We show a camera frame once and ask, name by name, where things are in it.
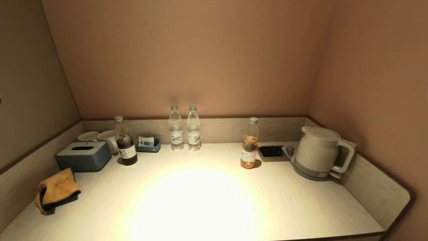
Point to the orange microfibre cloth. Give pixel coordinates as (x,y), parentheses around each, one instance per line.
(60,187)

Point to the clear water bottle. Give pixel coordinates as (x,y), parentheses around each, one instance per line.
(194,134)
(176,134)

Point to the amber tea plastic bottle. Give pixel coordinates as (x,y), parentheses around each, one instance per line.
(249,150)

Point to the black recessed power socket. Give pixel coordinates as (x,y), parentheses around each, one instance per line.
(271,151)

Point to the white tea bag packet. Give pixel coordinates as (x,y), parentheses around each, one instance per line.
(146,140)

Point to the small blue tray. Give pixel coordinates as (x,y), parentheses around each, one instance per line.
(148,149)

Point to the grey power plug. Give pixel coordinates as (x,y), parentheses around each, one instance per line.
(290,150)

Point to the dark tea plastic bottle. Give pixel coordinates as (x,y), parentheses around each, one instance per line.
(127,150)

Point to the beige electric kettle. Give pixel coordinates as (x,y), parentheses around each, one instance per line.
(316,147)

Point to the grey kettle base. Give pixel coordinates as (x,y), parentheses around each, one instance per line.
(307,172)

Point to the white ceramic mug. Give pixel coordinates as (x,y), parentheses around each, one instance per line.
(87,136)
(107,137)

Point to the grey-blue tissue box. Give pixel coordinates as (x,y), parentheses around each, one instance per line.
(83,159)

